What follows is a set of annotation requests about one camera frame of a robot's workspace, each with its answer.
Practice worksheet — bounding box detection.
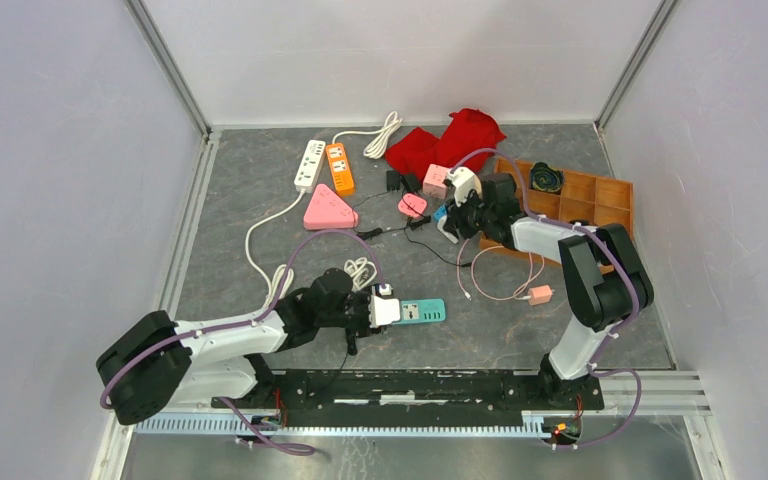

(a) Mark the red cloth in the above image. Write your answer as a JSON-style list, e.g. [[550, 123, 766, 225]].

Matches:
[[385, 108, 507, 181]]

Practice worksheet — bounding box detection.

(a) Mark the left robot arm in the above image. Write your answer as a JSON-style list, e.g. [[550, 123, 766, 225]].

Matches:
[[96, 269, 401, 425]]

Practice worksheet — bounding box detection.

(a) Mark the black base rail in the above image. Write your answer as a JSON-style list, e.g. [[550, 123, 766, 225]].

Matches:
[[210, 368, 605, 429]]

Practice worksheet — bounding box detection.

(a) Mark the white coiled cable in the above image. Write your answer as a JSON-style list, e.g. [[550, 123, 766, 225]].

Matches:
[[344, 256, 380, 291]]

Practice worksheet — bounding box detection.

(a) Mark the black power adapter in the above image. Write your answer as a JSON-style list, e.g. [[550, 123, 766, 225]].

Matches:
[[401, 173, 422, 194], [385, 170, 402, 192]]

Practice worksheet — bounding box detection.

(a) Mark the white power cord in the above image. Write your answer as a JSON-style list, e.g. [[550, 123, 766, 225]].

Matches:
[[244, 190, 307, 309]]

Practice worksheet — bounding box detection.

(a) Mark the black thin cable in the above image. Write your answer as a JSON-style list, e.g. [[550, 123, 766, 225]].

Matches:
[[352, 188, 425, 243], [402, 215, 475, 269]]

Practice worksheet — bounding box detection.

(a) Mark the white power strip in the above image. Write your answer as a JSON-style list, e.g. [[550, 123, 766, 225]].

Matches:
[[294, 140, 326, 194]]

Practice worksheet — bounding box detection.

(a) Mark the pink plug adapter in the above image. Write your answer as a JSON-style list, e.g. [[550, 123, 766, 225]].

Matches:
[[526, 285, 554, 306], [397, 193, 428, 219]]

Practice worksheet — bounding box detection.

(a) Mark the orange power strip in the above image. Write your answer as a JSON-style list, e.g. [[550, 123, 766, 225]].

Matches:
[[325, 142, 355, 197]]

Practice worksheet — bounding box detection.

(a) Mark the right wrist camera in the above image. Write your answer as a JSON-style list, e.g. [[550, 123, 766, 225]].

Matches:
[[444, 166, 483, 206]]

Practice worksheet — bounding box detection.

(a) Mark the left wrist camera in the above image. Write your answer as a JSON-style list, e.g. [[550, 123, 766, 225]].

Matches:
[[369, 283, 401, 328]]

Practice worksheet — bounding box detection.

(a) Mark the white cable bundle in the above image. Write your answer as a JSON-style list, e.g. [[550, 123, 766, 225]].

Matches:
[[332, 111, 404, 161]]

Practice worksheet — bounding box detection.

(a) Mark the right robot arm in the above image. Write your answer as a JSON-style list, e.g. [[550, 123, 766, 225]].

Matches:
[[442, 167, 654, 408]]

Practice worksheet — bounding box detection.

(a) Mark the pink power strip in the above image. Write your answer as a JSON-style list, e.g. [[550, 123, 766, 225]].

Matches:
[[303, 184, 359, 231]]

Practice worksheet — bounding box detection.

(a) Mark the blue plug adapter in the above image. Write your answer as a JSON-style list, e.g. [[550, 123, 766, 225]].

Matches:
[[433, 205, 448, 224]]

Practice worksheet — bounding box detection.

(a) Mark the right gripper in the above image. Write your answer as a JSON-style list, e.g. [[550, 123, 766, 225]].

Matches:
[[443, 187, 495, 241]]

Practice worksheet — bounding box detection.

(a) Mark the white cube adapter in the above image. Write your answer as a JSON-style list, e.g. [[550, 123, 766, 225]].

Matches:
[[437, 219, 460, 244]]

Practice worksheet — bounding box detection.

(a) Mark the pink cube socket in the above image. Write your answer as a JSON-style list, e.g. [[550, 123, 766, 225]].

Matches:
[[422, 164, 450, 199]]

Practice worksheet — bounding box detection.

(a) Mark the dark coiled cable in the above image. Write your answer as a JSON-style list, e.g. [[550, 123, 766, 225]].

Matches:
[[529, 162, 564, 195]]

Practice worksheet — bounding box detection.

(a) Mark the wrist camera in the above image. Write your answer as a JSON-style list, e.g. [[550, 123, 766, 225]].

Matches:
[[444, 166, 483, 206], [369, 283, 401, 328]]

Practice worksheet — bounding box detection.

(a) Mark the pink charging cable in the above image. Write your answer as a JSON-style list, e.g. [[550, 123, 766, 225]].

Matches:
[[453, 241, 548, 303]]

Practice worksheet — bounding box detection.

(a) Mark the teal power strip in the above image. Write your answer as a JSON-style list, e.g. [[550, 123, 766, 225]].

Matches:
[[395, 298, 446, 325]]

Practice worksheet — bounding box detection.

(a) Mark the orange compartment tray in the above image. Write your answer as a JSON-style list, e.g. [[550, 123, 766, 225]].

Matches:
[[477, 157, 634, 274]]

